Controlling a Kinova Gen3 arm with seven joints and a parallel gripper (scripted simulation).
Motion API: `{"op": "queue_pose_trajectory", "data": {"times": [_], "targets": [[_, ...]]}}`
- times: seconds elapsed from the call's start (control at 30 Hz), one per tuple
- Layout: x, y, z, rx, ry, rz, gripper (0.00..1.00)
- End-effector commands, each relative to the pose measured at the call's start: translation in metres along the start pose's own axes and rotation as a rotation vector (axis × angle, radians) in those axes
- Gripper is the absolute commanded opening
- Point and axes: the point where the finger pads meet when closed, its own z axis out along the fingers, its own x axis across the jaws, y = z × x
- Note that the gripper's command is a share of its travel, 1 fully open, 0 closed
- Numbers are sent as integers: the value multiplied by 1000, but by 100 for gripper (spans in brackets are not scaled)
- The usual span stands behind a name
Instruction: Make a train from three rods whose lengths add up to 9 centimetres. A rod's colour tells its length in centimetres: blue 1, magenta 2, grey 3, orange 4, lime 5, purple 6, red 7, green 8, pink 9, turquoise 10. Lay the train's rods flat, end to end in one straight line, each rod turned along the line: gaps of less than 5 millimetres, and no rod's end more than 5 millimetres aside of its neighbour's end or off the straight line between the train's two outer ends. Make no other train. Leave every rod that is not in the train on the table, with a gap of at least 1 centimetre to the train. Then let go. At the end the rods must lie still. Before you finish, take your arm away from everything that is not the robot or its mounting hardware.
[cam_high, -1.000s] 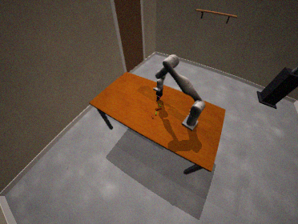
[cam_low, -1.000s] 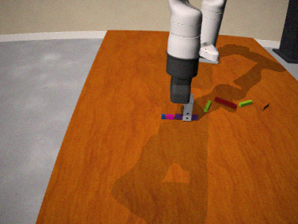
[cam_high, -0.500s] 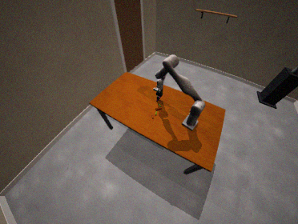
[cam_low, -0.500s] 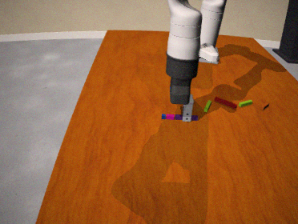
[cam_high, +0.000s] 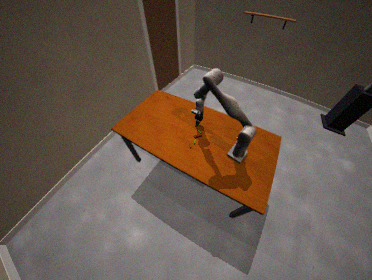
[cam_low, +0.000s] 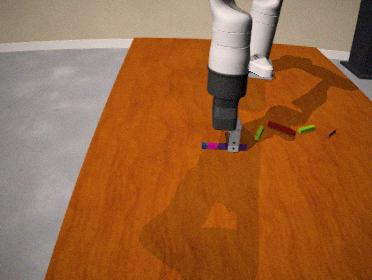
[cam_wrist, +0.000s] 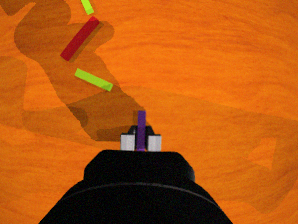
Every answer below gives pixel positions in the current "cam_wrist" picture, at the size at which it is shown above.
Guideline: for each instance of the purple rod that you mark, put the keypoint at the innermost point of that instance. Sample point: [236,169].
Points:
[141,130]

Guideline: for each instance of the dark red rod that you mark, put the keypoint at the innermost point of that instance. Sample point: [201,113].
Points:
[79,38]

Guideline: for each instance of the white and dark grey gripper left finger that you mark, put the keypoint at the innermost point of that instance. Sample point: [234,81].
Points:
[128,139]

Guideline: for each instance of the lime green rod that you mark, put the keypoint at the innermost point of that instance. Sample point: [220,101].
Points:
[87,6]
[93,79]

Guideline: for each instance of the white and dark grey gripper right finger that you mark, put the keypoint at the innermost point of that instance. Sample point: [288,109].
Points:
[152,140]

